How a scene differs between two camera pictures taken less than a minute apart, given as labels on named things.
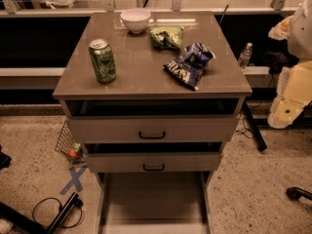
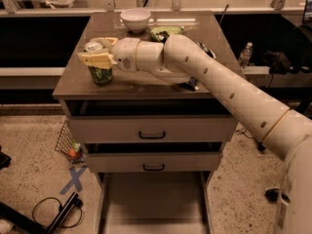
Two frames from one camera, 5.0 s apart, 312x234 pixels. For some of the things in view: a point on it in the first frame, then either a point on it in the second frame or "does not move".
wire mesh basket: (68, 146) does not move
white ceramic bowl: (136, 19) does not move
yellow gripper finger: (281, 30) → (101, 60)
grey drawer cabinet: (154, 111) does not move
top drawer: (155, 129) does not move
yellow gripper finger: (276, 117) → (109, 41)
